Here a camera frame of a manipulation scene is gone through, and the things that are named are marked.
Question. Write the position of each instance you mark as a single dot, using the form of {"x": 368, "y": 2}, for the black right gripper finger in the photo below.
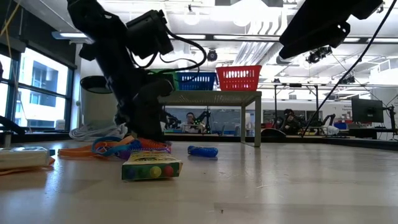
{"x": 311, "y": 31}

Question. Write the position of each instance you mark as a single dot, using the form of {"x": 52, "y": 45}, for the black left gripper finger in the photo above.
{"x": 149, "y": 124}

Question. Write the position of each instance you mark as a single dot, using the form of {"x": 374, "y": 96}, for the orange spiral wrist coil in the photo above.
{"x": 155, "y": 145}

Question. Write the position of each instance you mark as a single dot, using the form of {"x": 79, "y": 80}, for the blue spiral wrist coil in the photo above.
{"x": 136, "y": 144}
{"x": 202, "y": 152}

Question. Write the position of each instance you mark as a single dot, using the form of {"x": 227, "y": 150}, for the orange rubber band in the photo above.
{"x": 77, "y": 152}
{"x": 18, "y": 171}
{"x": 129, "y": 140}

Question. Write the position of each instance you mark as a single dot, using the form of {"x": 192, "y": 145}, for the yellow Crayola crayon box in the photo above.
{"x": 150, "y": 169}

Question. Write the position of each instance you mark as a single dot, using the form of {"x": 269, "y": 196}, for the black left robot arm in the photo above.
{"x": 93, "y": 31}

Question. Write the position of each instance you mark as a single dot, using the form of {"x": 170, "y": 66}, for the black ceiling spotlight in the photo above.
{"x": 212, "y": 55}
{"x": 318, "y": 54}

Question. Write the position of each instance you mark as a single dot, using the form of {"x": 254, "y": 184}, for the green plastic basket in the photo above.
{"x": 175, "y": 82}

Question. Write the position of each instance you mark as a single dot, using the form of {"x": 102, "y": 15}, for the person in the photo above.
{"x": 190, "y": 119}

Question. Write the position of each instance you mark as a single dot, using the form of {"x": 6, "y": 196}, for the white cylinder with black lid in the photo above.
{"x": 99, "y": 109}

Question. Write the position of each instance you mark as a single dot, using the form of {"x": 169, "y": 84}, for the black background robot arms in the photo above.
{"x": 202, "y": 118}
{"x": 292, "y": 123}

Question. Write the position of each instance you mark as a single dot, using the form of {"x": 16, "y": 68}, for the black metal rack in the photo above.
{"x": 295, "y": 84}

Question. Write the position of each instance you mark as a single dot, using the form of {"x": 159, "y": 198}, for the blue plastic basket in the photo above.
{"x": 196, "y": 81}

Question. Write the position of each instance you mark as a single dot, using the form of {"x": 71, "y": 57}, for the red plastic basket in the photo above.
{"x": 237, "y": 77}

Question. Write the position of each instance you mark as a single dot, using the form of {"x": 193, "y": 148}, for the black computer monitor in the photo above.
{"x": 367, "y": 110}

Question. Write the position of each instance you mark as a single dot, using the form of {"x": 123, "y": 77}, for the white packet at left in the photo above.
{"x": 23, "y": 158}

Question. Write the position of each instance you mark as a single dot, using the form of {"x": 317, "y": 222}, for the long ceiling light rail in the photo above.
{"x": 242, "y": 37}

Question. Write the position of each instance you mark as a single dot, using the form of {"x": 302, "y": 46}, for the black aluminium table frame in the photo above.
{"x": 357, "y": 143}

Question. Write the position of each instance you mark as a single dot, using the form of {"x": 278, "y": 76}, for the dark window frame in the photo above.
{"x": 12, "y": 93}

